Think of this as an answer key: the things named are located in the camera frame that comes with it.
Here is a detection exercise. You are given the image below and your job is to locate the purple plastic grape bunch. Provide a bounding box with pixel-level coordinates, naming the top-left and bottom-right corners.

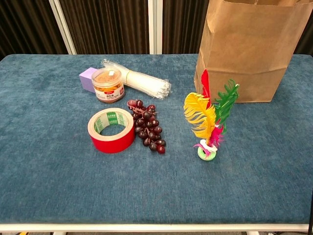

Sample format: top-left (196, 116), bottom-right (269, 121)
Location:
top-left (127, 99), bottom-right (167, 155)

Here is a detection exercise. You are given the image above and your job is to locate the bundle of wrapped straws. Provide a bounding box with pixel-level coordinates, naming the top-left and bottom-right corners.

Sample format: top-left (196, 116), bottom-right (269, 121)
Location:
top-left (100, 58), bottom-right (172, 99)

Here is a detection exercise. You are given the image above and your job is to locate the red tape roll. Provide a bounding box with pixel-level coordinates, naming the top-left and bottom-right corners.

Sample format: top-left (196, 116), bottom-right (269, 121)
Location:
top-left (87, 108), bottom-right (135, 154)

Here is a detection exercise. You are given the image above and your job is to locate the purple cube block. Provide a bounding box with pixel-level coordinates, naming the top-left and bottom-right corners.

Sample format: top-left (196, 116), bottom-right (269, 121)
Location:
top-left (78, 67), bottom-right (98, 93)

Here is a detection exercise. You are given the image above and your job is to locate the dark corrugated partition panel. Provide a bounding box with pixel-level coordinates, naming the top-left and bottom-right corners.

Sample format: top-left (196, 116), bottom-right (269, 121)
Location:
top-left (0, 0), bottom-right (68, 61)
top-left (162, 0), bottom-right (211, 55)
top-left (59, 0), bottom-right (150, 55)

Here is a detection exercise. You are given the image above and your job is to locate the brown paper carrier bag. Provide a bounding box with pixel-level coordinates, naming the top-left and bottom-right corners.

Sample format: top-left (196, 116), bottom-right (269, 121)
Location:
top-left (194, 0), bottom-right (313, 103)

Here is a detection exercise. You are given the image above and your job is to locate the blue table cloth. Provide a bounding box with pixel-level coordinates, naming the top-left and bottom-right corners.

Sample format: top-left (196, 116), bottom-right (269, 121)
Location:
top-left (0, 53), bottom-right (313, 225)

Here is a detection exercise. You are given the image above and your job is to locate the white partition frame post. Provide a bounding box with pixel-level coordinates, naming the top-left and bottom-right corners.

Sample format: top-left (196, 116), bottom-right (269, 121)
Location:
top-left (147, 0), bottom-right (164, 55)
top-left (48, 0), bottom-right (77, 55)

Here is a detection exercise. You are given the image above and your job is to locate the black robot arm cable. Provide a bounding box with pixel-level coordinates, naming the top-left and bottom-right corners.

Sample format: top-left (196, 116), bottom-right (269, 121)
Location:
top-left (308, 190), bottom-right (313, 235)

